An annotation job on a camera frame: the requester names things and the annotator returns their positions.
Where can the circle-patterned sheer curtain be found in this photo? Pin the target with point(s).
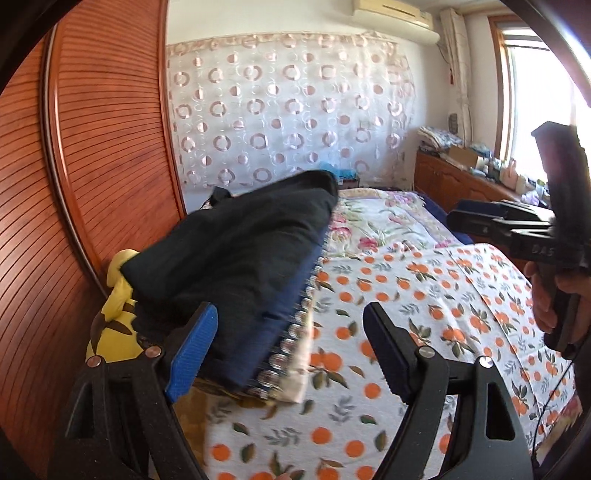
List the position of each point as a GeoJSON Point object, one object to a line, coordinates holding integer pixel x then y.
{"type": "Point", "coordinates": [286, 106]}

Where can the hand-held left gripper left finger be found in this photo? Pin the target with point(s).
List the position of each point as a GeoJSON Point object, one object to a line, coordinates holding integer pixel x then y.
{"type": "Point", "coordinates": [191, 350]}

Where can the wooden slatted wardrobe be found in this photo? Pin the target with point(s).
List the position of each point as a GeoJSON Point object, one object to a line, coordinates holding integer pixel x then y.
{"type": "Point", "coordinates": [92, 161]}

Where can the wall air conditioner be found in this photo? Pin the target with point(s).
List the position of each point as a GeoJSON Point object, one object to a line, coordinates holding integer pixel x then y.
{"type": "Point", "coordinates": [401, 18]}

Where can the long wooden cabinet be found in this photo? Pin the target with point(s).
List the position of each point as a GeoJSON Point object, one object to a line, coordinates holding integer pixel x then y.
{"type": "Point", "coordinates": [457, 180]}

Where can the black printed t-shirt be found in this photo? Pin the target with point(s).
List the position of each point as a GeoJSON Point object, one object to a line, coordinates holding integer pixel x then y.
{"type": "Point", "coordinates": [240, 244]}

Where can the white window curtain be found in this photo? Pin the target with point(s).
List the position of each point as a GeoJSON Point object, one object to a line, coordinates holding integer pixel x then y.
{"type": "Point", "coordinates": [457, 78]}

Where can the dark wall hanging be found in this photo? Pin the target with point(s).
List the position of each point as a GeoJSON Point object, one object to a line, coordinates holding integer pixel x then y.
{"type": "Point", "coordinates": [454, 122]}

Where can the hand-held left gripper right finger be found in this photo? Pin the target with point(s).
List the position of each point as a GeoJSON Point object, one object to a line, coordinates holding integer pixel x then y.
{"type": "Point", "coordinates": [388, 355]}

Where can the wooden-framed window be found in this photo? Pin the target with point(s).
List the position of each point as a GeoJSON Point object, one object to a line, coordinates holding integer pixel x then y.
{"type": "Point", "coordinates": [531, 92]}

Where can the yellow plush toy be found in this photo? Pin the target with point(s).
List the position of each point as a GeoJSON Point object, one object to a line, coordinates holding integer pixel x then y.
{"type": "Point", "coordinates": [115, 332]}

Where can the person's right hand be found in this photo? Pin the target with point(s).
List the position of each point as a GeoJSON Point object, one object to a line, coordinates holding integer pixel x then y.
{"type": "Point", "coordinates": [542, 304]}

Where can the cardboard box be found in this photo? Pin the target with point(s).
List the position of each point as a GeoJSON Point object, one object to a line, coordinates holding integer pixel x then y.
{"type": "Point", "coordinates": [464, 157]}

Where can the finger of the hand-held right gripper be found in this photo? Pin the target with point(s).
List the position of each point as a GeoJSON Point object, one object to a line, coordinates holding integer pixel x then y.
{"type": "Point", "coordinates": [521, 213]}
{"type": "Point", "coordinates": [471, 221]}

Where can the pink bottle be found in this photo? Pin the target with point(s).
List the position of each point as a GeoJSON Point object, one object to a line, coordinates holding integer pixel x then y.
{"type": "Point", "coordinates": [510, 173]}

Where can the floral quilt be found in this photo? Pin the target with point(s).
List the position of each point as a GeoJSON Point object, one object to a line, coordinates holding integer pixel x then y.
{"type": "Point", "coordinates": [378, 217]}

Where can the navy blue folded garment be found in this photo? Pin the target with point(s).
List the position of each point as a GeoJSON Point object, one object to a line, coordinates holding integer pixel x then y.
{"type": "Point", "coordinates": [272, 318]}

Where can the bed with orange-print sheet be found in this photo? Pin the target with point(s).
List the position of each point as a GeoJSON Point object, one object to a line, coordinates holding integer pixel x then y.
{"type": "Point", "coordinates": [415, 295]}

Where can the blue bag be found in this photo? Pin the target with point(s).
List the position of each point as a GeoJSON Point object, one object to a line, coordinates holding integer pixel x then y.
{"type": "Point", "coordinates": [344, 174]}

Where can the navy blue mattress cover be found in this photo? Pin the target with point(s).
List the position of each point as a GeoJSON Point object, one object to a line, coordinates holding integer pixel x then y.
{"type": "Point", "coordinates": [443, 217]}

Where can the beige folded cloth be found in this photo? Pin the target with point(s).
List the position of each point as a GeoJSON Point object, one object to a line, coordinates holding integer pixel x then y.
{"type": "Point", "coordinates": [298, 369]}

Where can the stack of folded cloths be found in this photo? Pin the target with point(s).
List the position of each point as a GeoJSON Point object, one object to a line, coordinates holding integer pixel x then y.
{"type": "Point", "coordinates": [438, 138]}

